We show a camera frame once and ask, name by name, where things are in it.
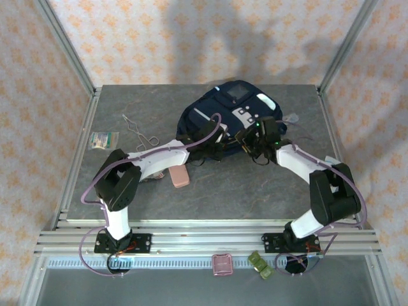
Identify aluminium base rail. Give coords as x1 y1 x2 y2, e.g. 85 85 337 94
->
33 218 382 258

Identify green plastic clip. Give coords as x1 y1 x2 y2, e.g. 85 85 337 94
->
247 251 275 281

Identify bent metal wire tongs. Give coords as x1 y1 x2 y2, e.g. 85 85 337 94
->
122 113 159 150

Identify aluminium right side rail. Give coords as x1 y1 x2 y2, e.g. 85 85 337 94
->
317 85 398 306

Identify aluminium left frame post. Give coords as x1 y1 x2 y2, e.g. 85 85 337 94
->
33 0 97 96

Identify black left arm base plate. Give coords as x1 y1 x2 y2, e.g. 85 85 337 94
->
94 232 153 255

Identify white printed pouch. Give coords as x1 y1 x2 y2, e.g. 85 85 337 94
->
140 171 165 182

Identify pink square clip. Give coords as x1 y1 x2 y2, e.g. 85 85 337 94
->
212 253 234 277

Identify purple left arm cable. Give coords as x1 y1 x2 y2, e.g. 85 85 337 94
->
78 113 224 278

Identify perforated cable tray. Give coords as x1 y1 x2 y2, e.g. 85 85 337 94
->
47 258 319 269

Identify aluminium frame post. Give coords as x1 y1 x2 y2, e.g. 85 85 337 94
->
318 0 380 93
33 0 97 96

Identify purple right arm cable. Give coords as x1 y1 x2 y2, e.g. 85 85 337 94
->
274 119 366 278

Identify pink pencil case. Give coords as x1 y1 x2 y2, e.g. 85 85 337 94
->
168 165 191 189

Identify aluminium right frame post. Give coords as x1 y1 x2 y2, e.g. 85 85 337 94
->
318 0 380 93

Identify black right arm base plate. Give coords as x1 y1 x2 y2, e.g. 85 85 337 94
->
261 231 321 254

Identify aluminium left side rail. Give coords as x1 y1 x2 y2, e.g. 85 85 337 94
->
17 87 103 306

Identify green white plastic packet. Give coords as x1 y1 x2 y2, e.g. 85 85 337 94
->
88 131 120 151

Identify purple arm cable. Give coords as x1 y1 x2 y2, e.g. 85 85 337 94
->
78 113 224 278
274 119 366 278

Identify navy blue backpack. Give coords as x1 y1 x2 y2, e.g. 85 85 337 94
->
176 80 288 166

